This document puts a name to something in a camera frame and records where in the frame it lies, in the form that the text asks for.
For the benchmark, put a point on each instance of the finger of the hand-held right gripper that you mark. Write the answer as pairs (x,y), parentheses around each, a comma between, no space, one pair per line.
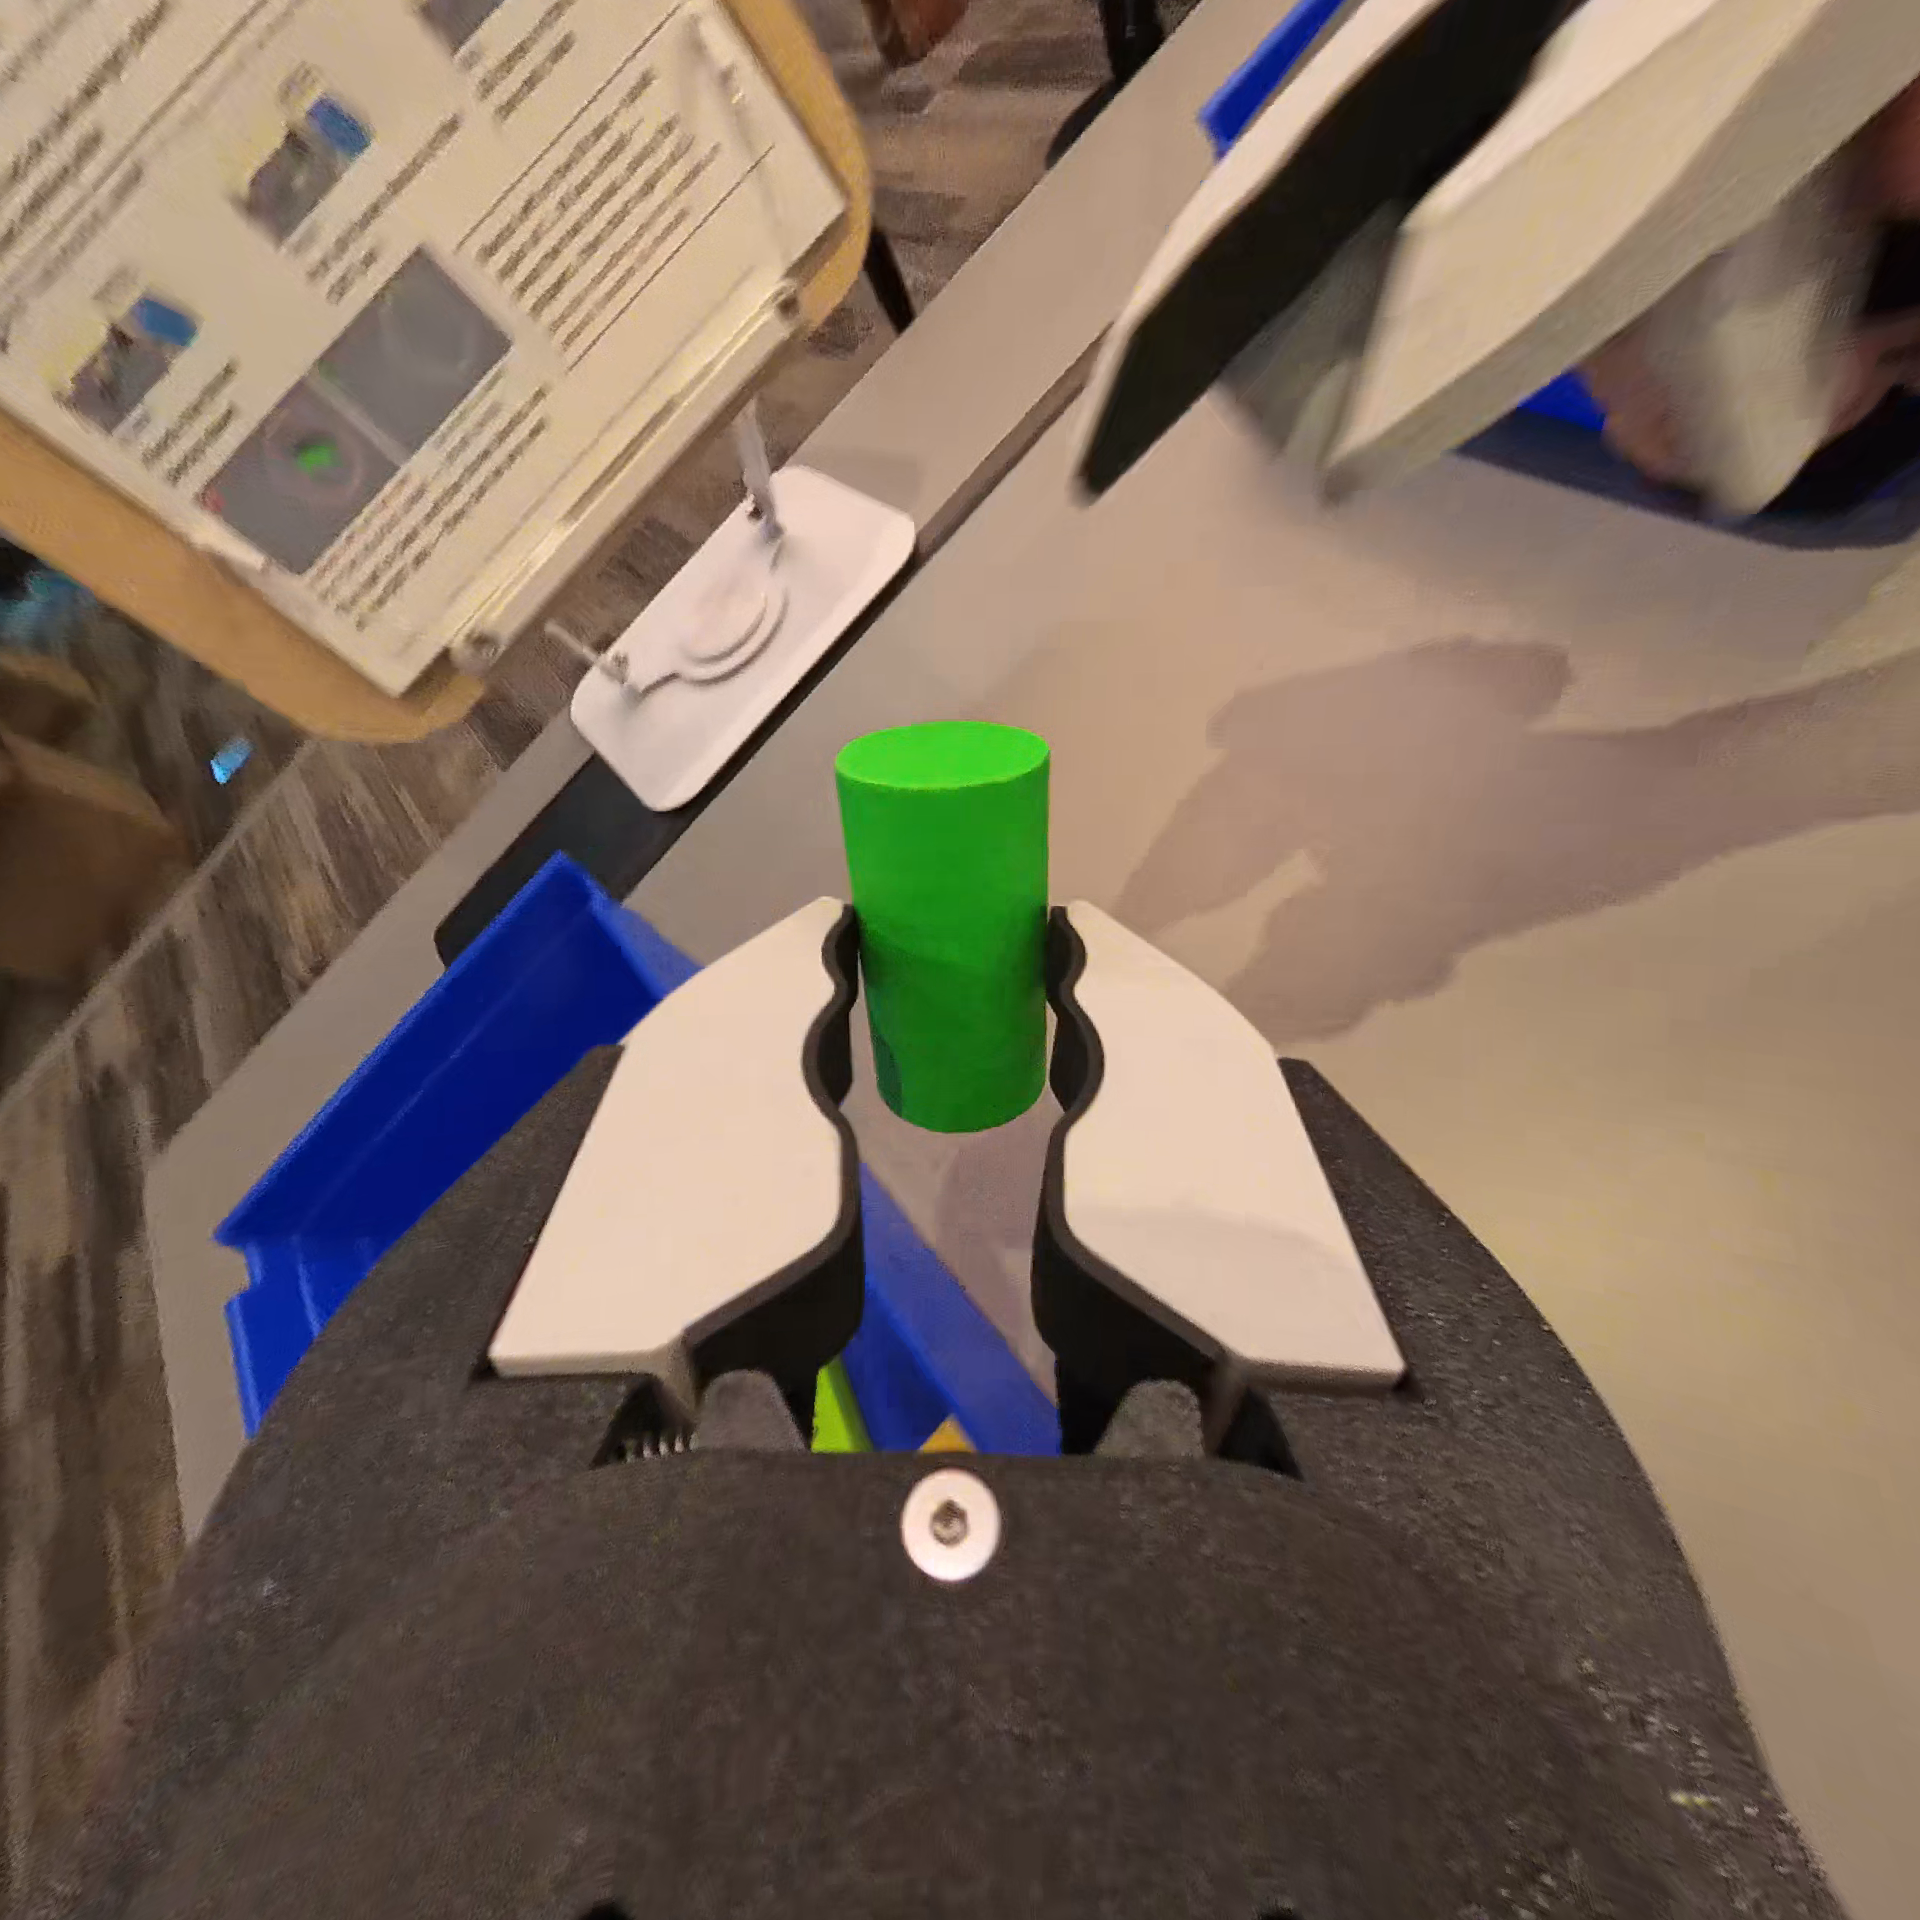
(1203,269)
(1588,212)

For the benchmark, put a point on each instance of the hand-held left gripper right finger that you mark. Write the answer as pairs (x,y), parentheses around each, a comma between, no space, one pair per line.
(1231,1199)

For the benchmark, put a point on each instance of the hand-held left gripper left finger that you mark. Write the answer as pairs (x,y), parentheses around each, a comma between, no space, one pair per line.
(676,1199)

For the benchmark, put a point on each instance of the blue plastic bin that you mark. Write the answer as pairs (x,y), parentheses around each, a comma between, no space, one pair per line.
(1416,245)
(453,1142)

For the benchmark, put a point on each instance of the green cylinder block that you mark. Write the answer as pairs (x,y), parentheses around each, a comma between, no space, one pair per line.
(948,916)

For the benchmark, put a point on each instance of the person's right hand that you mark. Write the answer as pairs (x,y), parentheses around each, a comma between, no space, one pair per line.
(1769,366)

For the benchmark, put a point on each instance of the wooden document stand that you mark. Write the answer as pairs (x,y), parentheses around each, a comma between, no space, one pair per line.
(690,629)

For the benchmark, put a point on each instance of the printed instruction sheet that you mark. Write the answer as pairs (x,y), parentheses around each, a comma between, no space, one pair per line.
(361,303)

